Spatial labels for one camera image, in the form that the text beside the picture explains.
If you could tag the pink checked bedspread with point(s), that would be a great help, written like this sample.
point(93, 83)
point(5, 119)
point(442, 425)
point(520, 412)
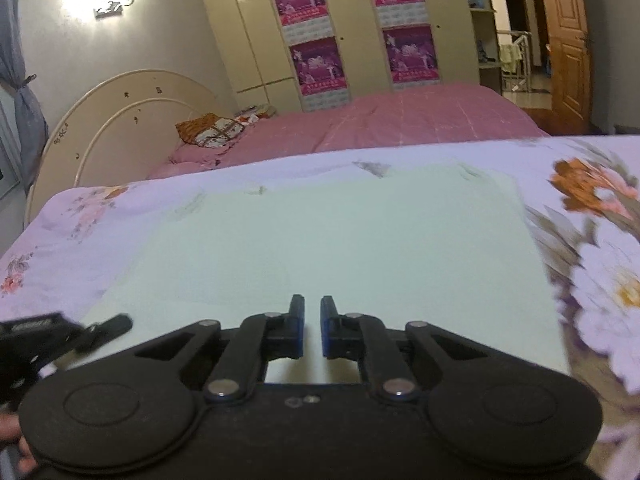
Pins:
point(400, 115)

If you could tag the bedside clutter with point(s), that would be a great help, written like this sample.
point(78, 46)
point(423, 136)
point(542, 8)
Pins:
point(257, 110)

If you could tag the open corner shelf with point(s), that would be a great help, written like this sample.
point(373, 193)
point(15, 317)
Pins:
point(482, 20)

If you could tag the lilac floral blanket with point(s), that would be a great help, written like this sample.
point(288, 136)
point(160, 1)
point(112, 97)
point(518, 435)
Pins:
point(600, 260)

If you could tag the brown wooden door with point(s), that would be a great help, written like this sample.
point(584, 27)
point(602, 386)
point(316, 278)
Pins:
point(565, 45)

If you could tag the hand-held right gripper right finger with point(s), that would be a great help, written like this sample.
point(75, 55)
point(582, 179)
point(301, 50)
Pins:
point(327, 330)

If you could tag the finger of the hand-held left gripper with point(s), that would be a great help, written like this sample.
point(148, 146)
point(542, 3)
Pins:
point(107, 329)

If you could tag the person's left hand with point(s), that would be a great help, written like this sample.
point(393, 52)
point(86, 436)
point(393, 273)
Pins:
point(7, 427)

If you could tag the green towel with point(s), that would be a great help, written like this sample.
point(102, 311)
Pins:
point(510, 57)

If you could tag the wall lamp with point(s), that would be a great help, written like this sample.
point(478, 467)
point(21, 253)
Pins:
point(112, 7)

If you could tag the cream wardrobe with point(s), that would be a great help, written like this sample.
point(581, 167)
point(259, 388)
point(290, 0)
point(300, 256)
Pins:
point(250, 35)

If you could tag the cream arched headboard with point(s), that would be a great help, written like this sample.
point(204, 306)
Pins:
point(115, 125)

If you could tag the orange patterned pillow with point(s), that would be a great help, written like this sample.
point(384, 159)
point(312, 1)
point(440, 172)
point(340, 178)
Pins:
point(212, 130)

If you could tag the metal stair railing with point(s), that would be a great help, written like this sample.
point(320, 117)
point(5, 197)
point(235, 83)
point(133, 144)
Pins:
point(522, 65)

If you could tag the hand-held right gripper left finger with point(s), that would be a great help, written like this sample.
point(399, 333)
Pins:
point(297, 330)

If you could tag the grey curtain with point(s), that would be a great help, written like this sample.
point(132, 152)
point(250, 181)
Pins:
point(20, 100)

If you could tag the pale green knitted sweater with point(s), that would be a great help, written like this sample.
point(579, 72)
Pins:
point(325, 240)

